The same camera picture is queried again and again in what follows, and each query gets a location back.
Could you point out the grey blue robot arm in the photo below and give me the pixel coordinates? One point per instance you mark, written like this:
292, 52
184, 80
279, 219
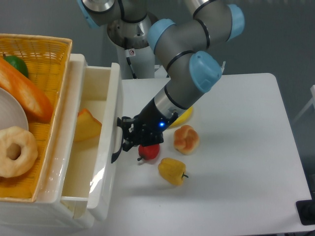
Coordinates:
181, 49

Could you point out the black device at edge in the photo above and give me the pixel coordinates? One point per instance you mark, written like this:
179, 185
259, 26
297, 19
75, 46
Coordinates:
306, 211

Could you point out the yellow toy pepper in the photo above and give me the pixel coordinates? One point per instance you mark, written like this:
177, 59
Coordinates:
173, 171

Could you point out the white plate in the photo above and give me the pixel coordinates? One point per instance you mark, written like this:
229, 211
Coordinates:
11, 112

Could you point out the green toy fruit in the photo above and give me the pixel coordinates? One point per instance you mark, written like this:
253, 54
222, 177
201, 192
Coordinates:
17, 63

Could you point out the yellow banana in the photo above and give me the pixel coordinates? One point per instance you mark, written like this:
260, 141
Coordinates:
183, 118

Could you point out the white drawer cabinet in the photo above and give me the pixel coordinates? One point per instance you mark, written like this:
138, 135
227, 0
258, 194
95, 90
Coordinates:
49, 210

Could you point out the orange baguette bread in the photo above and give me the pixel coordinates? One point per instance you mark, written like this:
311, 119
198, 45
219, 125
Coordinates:
34, 101

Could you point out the white drawer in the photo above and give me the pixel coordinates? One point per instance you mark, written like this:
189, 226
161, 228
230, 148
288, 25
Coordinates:
89, 178

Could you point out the knotted bread roll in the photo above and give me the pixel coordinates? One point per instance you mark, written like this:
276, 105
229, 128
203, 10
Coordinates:
186, 140

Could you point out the orange bread slice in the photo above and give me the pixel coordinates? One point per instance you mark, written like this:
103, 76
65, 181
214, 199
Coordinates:
87, 126

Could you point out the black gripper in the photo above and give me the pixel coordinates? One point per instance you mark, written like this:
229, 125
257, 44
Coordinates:
148, 127

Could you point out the red toy pepper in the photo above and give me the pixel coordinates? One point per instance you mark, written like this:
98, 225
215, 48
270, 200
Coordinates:
148, 152

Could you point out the beige doughnut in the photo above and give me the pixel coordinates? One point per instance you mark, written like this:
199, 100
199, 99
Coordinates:
18, 151

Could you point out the yellow woven basket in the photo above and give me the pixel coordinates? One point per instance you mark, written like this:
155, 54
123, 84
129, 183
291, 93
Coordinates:
47, 61

